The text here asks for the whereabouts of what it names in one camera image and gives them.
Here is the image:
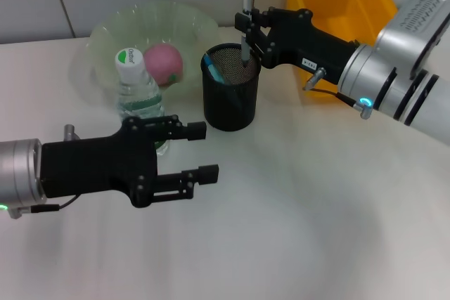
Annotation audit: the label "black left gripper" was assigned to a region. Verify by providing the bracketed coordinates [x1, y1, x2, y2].
[41, 114, 221, 209]

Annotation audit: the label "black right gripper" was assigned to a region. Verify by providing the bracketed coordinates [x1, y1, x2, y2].
[234, 6, 360, 86]

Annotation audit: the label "blue scissors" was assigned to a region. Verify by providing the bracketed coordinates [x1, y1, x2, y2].
[203, 51, 243, 110]

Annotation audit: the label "pink peach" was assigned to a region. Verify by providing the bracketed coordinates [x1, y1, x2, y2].
[142, 42, 184, 87]

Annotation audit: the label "clear green-label water bottle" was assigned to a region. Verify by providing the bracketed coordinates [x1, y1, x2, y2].
[114, 46, 170, 156]

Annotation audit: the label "black mesh pen holder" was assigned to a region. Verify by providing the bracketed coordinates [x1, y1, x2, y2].
[200, 43, 262, 133]

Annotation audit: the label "green glass fruit plate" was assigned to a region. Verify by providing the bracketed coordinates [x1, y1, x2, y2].
[86, 0, 219, 100]

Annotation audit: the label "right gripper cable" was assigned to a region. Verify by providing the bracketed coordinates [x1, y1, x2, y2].
[302, 67, 374, 121]

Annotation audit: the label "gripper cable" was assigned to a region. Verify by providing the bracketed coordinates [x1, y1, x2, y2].
[302, 67, 374, 121]
[8, 123, 78, 219]

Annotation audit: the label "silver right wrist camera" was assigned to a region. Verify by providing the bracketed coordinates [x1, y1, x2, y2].
[373, 0, 450, 80]

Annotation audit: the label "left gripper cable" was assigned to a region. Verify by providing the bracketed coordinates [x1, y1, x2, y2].
[8, 123, 78, 219]

